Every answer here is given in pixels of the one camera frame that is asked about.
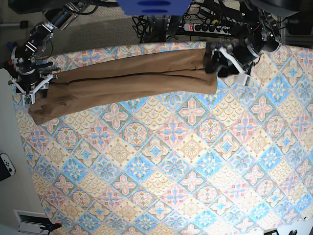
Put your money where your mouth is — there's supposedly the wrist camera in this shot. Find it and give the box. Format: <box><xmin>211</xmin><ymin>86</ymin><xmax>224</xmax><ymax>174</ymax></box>
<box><xmin>22</xmin><ymin>94</ymin><xmax>35</xmax><ymax>105</ymax></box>
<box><xmin>235</xmin><ymin>73</ymin><xmax>251</xmax><ymax>87</ymax></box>

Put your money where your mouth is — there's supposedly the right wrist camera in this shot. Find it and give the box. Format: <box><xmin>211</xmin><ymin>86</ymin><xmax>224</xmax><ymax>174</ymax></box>
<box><xmin>22</xmin><ymin>94</ymin><xmax>35</xmax><ymax>105</ymax></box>

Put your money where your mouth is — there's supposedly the white vent box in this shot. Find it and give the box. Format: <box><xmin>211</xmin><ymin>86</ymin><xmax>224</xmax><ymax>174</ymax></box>
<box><xmin>13</xmin><ymin>210</ymin><xmax>50</xmax><ymax>235</ymax></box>

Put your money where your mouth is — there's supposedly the orange and black clamp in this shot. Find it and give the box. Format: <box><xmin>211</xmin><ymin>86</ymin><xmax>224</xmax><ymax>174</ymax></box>
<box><xmin>40</xmin><ymin>223</ymin><xmax>62</xmax><ymax>234</ymax></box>

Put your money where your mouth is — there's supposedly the game console with white controller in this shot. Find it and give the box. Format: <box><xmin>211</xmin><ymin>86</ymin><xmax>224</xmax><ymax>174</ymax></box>
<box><xmin>0</xmin><ymin>153</ymin><xmax>16</xmax><ymax>181</ymax></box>

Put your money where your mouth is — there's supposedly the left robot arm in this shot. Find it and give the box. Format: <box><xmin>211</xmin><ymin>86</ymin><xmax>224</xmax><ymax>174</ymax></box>
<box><xmin>203</xmin><ymin>0</ymin><xmax>281</xmax><ymax>77</ymax></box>

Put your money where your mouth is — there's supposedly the white power strip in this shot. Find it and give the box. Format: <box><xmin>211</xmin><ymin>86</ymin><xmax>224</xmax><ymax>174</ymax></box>
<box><xmin>183</xmin><ymin>23</ymin><xmax>230</xmax><ymax>35</ymax></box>

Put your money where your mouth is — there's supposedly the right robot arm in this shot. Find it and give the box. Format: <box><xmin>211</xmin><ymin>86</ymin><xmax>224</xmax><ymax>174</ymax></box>
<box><xmin>4</xmin><ymin>0</ymin><xmax>100</xmax><ymax>104</ymax></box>

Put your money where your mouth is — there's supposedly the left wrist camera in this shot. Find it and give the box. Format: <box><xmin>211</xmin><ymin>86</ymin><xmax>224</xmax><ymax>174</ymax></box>
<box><xmin>235</xmin><ymin>73</ymin><xmax>251</xmax><ymax>87</ymax></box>

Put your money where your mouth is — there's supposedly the brown t-shirt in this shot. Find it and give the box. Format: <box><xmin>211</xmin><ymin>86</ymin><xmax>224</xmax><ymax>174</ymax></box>
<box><xmin>28</xmin><ymin>49</ymin><xmax>217</xmax><ymax>125</ymax></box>

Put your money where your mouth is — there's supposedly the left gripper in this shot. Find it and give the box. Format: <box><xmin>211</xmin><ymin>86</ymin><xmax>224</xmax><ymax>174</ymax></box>
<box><xmin>204</xmin><ymin>39</ymin><xmax>262</xmax><ymax>77</ymax></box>

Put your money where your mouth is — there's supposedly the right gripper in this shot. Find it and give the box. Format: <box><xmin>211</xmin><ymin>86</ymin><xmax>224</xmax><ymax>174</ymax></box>
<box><xmin>8</xmin><ymin>62</ymin><xmax>59</xmax><ymax>98</ymax></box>

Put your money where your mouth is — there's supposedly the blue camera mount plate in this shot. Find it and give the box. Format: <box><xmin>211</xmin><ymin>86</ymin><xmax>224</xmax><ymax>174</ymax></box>
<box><xmin>117</xmin><ymin>0</ymin><xmax>192</xmax><ymax>16</ymax></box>

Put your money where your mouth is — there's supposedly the patterned tablecloth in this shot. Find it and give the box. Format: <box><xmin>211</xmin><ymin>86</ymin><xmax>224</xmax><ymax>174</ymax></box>
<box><xmin>13</xmin><ymin>47</ymin><xmax>313</xmax><ymax>235</ymax></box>

